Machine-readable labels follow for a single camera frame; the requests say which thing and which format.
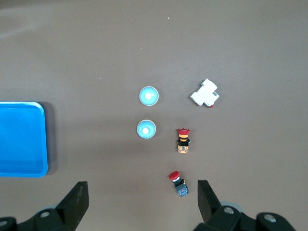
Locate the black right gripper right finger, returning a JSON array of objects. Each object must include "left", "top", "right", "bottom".
[{"left": 193, "top": 180, "right": 297, "bottom": 231}]

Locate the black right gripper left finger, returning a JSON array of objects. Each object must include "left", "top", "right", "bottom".
[{"left": 0, "top": 181, "right": 90, "bottom": 231}]

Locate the blue dome bell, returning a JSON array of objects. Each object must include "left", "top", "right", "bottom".
[
  {"left": 136, "top": 119, "right": 157, "bottom": 140},
  {"left": 139, "top": 86, "right": 159, "bottom": 107}
]

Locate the blue plastic tray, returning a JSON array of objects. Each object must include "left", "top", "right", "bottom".
[{"left": 0, "top": 101, "right": 48, "bottom": 178}]

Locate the red push button black body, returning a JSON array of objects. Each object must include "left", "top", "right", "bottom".
[{"left": 168, "top": 171, "right": 190, "bottom": 198}]

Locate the red emergency stop yellow body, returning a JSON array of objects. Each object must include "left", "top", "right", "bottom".
[{"left": 177, "top": 128, "right": 192, "bottom": 154}]

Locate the white circuit breaker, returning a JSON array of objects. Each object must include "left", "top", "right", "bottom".
[{"left": 190, "top": 78, "right": 220, "bottom": 108}]

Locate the brown table mat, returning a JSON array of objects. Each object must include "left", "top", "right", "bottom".
[{"left": 0, "top": 0, "right": 308, "bottom": 231}]

